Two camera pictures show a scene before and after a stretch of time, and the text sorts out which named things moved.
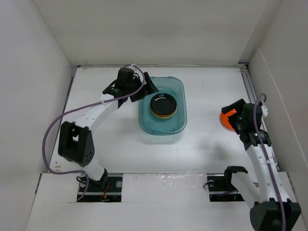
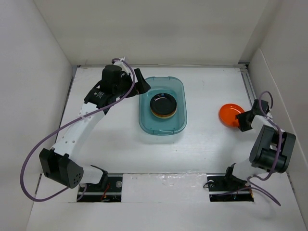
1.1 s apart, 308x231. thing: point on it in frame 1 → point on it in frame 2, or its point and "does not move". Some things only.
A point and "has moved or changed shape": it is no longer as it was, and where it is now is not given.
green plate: (163, 117) does not move
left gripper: (148, 89) → (141, 86)
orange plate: (164, 115) does not move
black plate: (163, 104) does not move
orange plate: (224, 119) has moved or changed shape
